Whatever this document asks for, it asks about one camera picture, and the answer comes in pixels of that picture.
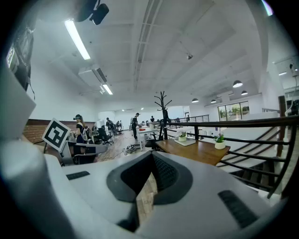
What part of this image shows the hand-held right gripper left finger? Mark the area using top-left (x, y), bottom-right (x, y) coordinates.
top-left (107, 151), bottom-right (154, 233)

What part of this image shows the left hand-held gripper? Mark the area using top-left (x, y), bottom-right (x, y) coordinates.
top-left (42, 118), bottom-right (108, 167)

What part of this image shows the person's black shirt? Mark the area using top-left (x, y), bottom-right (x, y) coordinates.
top-left (6, 18), bottom-right (36, 100)

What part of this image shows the white pot with flowers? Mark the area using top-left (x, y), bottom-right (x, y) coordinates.
top-left (214, 133), bottom-right (227, 150)

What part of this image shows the black head-worn camera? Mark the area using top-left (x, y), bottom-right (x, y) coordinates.
top-left (89, 3), bottom-right (110, 26)

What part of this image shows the long fluorescent tube light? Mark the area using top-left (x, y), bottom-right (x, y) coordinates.
top-left (64, 19), bottom-right (91, 61)

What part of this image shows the black-framed window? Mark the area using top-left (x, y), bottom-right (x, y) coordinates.
top-left (217, 101), bottom-right (250, 122)

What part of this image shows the brown wooden post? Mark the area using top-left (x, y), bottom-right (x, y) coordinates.
top-left (278, 95), bottom-right (287, 144)

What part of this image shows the white desk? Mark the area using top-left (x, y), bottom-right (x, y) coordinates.
top-left (137, 125), bottom-right (162, 150)

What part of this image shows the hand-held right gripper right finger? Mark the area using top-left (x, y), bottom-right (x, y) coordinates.
top-left (151, 151), bottom-right (193, 206)

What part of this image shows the white rectangular tray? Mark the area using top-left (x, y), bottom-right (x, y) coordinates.
top-left (174, 137), bottom-right (197, 147)

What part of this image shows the fluorescent tube light with bracket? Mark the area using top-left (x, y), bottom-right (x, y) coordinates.
top-left (102, 83), bottom-right (114, 95)

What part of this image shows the black hanging bag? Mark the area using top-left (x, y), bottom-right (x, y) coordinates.
top-left (162, 109), bottom-right (171, 126)

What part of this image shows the white ceiling air conditioner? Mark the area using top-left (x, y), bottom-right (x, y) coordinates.
top-left (78, 66), bottom-right (108, 87)

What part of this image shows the black coat rack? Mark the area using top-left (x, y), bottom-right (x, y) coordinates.
top-left (154, 91), bottom-right (173, 141)

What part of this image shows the black mesh office chair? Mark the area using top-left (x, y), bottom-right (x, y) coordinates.
top-left (145, 133), bottom-right (162, 151)

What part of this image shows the black railing with wooden handrail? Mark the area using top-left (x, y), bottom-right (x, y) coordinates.
top-left (161, 115), bottom-right (299, 199)

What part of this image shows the bundle of cables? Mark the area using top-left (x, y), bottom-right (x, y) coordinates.
top-left (123, 144), bottom-right (138, 155)

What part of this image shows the black metal balcony railing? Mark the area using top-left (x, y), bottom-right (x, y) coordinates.
top-left (168, 114), bottom-right (210, 123)

